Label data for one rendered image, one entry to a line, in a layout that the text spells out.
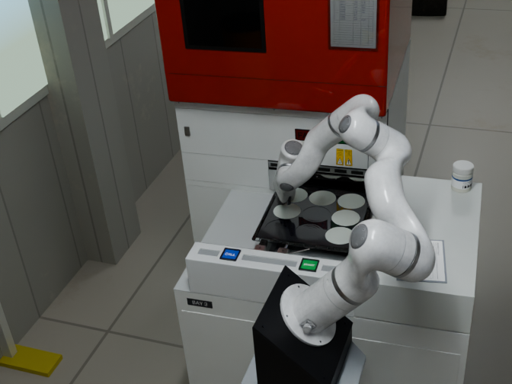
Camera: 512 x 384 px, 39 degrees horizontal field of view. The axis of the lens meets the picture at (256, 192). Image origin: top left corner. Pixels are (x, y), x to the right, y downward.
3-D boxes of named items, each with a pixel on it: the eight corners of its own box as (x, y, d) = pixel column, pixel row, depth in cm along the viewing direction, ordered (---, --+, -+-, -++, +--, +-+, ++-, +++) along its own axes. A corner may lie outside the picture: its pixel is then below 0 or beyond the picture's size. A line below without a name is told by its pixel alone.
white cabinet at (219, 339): (245, 337, 336) (231, 190, 291) (459, 372, 309) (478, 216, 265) (197, 449, 285) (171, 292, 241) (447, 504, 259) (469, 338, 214)
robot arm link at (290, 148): (299, 184, 246) (302, 163, 251) (304, 161, 235) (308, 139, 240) (274, 180, 246) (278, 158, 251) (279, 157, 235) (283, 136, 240)
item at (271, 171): (270, 187, 285) (269, 167, 280) (382, 199, 273) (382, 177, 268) (269, 190, 284) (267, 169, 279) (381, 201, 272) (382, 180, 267)
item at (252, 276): (199, 273, 247) (194, 241, 240) (358, 296, 232) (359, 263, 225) (189, 291, 240) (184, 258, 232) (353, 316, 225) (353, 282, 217)
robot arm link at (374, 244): (369, 310, 190) (433, 267, 175) (313, 290, 182) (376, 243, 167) (363, 272, 198) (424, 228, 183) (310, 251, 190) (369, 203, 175)
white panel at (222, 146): (187, 181, 299) (175, 93, 277) (385, 202, 276) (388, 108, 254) (184, 185, 296) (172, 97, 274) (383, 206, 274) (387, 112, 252)
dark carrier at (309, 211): (282, 185, 277) (282, 184, 277) (371, 194, 268) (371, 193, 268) (257, 238, 250) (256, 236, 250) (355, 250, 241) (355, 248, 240)
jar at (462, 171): (451, 181, 259) (453, 158, 254) (472, 184, 257) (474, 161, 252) (449, 192, 253) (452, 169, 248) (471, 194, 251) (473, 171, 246)
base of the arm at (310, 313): (324, 360, 197) (369, 331, 185) (271, 318, 194) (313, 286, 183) (340, 312, 211) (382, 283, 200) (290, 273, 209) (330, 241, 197)
